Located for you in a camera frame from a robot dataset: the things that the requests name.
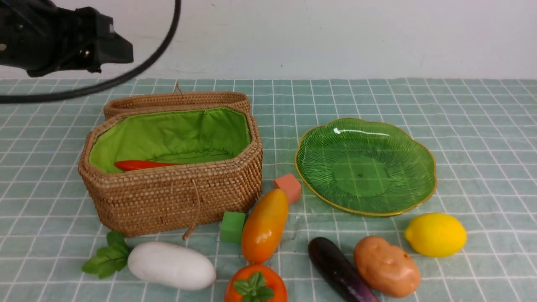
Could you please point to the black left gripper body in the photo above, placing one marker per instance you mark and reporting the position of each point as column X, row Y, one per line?
column 41, row 38

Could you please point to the red chili pepper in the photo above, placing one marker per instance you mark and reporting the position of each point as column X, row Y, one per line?
column 133, row 165

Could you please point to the white radish with leaves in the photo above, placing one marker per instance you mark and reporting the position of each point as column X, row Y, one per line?
column 153, row 262

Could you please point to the orange persimmon green leaves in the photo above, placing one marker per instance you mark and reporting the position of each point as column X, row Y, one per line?
column 256, row 283

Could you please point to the yellow lemon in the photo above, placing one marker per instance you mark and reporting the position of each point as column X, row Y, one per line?
column 436, row 235

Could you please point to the woven wicker basket lid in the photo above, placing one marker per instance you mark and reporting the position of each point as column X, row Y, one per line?
column 176, row 98

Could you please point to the woven wicker basket green lining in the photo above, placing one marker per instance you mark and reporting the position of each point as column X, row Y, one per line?
column 220, row 153

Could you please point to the green foam cube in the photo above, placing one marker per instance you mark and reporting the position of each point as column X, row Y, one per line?
column 231, row 228

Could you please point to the pink foam cube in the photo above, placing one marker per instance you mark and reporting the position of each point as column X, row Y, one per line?
column 291, row 187

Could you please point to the orange yellow mango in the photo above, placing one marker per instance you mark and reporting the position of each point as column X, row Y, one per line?
column 264, row 227

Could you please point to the green checkered tablecloth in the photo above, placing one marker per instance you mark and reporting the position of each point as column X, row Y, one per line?
column 482, row 134

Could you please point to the green glass leaf plate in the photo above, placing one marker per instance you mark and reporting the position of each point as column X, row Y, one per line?
column 366, row 168

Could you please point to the dark purple eggplant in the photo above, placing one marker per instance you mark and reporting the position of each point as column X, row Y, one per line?
column 338, row 272

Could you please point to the brown potato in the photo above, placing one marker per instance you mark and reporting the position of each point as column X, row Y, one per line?
column 386, row 268

